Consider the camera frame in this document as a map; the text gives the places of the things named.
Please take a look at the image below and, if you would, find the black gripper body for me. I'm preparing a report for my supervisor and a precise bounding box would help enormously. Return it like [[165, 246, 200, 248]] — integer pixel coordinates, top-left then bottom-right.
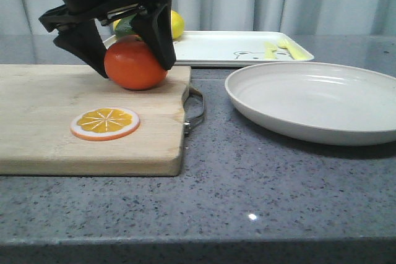
[[38, 0, 176, 33]]

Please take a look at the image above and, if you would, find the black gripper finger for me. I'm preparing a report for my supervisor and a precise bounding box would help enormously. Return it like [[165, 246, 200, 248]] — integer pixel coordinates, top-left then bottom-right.
[[53, 21, 108, 79], [131, 1, 176, 70]]

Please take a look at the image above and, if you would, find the orange mandarin fruit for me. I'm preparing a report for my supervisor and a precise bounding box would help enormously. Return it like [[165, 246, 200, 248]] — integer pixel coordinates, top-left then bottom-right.
[[104, 35, 168, 90]]

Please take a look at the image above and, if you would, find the beige round plate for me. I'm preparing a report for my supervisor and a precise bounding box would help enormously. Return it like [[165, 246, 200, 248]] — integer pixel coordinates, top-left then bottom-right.
[[225, 62, 395, 146]]

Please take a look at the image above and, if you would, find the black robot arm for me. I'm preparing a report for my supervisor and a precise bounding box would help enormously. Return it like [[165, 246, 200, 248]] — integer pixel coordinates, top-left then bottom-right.
[[39, 0, 176, 77]]

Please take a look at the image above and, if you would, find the white rectangular bear tray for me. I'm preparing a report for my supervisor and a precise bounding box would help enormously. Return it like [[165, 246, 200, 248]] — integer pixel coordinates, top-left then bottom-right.
[[102, 30, 315, 68]]

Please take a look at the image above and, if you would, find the yellow lemon right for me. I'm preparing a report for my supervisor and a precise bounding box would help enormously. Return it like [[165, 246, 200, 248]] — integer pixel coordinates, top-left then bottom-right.
[[171, 11, 185, 40]]

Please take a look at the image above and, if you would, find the yellow lemon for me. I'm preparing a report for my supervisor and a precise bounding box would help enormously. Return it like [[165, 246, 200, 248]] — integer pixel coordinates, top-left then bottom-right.
[[113, 19, 121, 32], [171, 11, 185, 40]]

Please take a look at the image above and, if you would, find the green lime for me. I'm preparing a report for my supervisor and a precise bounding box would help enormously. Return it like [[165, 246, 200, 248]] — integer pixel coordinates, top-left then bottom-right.
[[114, 14, 136, 38]]

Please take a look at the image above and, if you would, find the yellow lemon left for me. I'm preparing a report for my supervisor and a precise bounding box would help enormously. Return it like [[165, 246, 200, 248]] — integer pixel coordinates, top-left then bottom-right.
[[113, 19, 121, 32]]

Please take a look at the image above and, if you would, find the wooden cutting board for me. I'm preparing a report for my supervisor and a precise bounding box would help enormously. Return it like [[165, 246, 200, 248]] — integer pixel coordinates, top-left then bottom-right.
[[1, 64, 191, 176]]

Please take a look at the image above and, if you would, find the orange slice piece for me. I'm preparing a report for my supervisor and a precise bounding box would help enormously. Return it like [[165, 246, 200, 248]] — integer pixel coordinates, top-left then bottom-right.
[[70, 107, 140, 141]]

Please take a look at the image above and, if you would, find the yellow plastic knife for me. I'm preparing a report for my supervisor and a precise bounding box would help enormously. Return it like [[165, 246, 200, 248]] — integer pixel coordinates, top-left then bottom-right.
[[264, 41, 278, 60]]

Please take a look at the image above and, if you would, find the yellow plastic fork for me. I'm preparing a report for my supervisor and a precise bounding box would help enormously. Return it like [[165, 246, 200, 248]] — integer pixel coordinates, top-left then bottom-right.
[[277, 39, 309, 61]]

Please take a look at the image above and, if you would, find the metal cutting board handle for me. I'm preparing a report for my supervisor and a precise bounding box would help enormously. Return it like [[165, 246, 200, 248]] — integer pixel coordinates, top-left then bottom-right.
[[183, 87, 206, 135]]

